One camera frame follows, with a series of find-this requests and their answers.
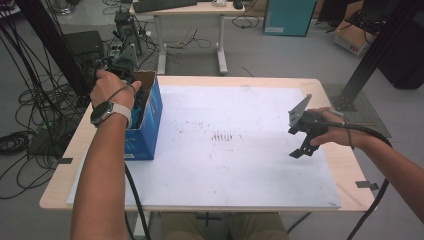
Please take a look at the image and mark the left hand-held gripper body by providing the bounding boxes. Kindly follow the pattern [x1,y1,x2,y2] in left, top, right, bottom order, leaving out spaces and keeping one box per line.
[95,43,140,86]

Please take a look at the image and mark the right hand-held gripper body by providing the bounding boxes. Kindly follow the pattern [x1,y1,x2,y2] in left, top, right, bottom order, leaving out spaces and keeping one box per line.
[287,93,331,143]

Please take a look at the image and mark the blue cardboard box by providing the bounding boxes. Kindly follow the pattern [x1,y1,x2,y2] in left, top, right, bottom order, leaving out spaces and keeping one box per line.
[123,69,164,162]

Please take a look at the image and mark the person's left hand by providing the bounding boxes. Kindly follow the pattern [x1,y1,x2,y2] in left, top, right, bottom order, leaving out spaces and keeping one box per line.
[89,69,143,111]

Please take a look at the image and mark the person's right hand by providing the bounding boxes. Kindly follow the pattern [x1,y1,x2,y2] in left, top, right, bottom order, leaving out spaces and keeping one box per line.
[305,106,363,150]

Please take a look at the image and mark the black computer tower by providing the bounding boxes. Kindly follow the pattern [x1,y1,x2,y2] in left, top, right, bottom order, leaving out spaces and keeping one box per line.
[113,11,143,58]

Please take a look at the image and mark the wristwatch with white band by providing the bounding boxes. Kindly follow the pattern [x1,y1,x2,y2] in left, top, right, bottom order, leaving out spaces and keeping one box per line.
[89,100,133,130]

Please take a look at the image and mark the black floor box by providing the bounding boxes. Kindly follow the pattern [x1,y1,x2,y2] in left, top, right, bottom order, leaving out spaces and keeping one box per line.
[63,30,105,72]

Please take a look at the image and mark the black keyboard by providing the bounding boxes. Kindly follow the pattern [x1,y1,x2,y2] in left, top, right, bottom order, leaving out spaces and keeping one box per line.
[132,0,198,14]

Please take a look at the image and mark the white desk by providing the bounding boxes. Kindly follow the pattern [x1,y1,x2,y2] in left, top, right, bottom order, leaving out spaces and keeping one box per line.
[129,0,246,76]

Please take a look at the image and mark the black metal pillar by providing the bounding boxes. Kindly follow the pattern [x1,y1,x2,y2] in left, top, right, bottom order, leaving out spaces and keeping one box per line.
[331,0,424,113]
[14,0,99,108]

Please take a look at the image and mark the brown cardboard box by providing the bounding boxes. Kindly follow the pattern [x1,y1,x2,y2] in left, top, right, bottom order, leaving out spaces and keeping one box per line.
[333,19,378,57]

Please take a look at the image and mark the white table mat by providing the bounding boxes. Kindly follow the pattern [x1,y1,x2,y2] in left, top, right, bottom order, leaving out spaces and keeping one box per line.
[66,84,342,210]

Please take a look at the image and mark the teal cabinet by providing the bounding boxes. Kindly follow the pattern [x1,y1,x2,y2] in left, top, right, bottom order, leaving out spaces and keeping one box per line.
[263,0,318,37]

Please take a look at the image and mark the black cabinet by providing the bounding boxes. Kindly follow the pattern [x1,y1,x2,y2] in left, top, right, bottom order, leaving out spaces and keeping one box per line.
[378,13,424,90]

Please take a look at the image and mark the white table leg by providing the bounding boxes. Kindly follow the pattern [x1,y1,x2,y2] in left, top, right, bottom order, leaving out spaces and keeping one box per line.
[134,211,152,240]

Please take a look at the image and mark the person's khaki trousers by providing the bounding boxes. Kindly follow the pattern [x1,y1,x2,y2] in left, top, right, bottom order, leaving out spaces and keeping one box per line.
[160,211,290,240]

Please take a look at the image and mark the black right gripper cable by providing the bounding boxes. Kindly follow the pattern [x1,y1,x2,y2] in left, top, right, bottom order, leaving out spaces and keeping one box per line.
[324,121,394,240]

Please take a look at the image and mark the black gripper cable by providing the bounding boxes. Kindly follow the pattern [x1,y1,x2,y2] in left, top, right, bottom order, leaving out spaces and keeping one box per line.
[123,163,153,240]
[324,121,394,240]

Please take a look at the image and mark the black floor cable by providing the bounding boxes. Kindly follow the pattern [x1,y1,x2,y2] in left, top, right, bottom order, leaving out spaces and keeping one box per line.
[283,211,310,234]

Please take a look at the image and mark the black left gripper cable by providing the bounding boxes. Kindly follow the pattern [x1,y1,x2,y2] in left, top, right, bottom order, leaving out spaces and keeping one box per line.
[123,163,153,240]

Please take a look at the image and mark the tangle of black floor cables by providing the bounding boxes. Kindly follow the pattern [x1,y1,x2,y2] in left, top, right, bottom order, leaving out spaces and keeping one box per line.
[0,19,91,201]

